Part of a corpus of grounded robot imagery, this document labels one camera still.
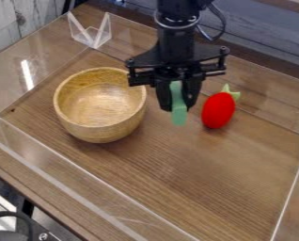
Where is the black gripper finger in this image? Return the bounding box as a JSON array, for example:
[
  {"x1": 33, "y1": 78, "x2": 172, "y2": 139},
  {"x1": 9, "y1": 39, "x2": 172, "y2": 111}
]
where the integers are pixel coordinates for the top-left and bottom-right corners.
[
  {"x1": 181, "y1": 75, "x2": 204, "y2": 108},
  {"x1": 156, "y1": 80, "x2": 172, "y2": 112}
]

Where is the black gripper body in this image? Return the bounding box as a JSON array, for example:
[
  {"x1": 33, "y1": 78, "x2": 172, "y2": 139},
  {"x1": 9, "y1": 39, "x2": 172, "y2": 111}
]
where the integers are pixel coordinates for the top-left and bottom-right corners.
[{"x1": 124, "y1": 12, "x2": 232, "y2": 88}]

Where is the long green block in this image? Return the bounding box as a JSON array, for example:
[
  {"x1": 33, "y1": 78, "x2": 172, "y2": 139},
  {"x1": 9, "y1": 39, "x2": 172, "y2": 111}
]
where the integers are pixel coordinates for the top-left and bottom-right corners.
[{"x1": 169, "y1": 81, "x2": 187, "y2": 126}]

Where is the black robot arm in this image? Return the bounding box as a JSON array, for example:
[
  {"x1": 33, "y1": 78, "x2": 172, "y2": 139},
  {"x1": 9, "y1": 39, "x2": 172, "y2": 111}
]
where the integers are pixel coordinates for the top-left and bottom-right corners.
[{"x1": 125, "y1": 0, "x2": 229, "y2": 112}]

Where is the brown wooden bowl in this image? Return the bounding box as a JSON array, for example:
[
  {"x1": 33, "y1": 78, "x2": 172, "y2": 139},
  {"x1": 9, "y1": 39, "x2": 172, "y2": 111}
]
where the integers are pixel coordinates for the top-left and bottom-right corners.
[{"x1": 53, "y1": 67, "x2": 147, "y2": 143}]

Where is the red toy strawberry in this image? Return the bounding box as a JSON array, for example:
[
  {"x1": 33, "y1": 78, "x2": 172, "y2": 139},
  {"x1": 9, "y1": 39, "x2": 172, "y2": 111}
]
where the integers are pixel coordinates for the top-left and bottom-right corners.
[{"x1": 201, "y1": 84, "x2": 241, "y2": 129}]

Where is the clear acrylic corner bracket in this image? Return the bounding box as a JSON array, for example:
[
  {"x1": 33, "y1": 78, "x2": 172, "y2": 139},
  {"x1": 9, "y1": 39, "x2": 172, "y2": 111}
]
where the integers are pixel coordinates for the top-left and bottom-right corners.
[{"x1": 66, "y1": 12, "x2": 112, "y2": 49}]

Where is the clear acrylic tray wall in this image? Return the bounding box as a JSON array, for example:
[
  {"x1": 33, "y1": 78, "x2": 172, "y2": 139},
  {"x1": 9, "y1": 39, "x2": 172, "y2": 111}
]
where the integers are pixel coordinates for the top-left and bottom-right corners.
[{"x1": 0, "y1": 118, "x2": 199, "y2": 241}]

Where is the black cable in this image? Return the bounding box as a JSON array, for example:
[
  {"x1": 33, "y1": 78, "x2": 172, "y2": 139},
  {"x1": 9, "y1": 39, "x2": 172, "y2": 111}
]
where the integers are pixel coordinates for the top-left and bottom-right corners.
[{"x1": 0, "y1": 211, "x2": 33, "y2": 241}]

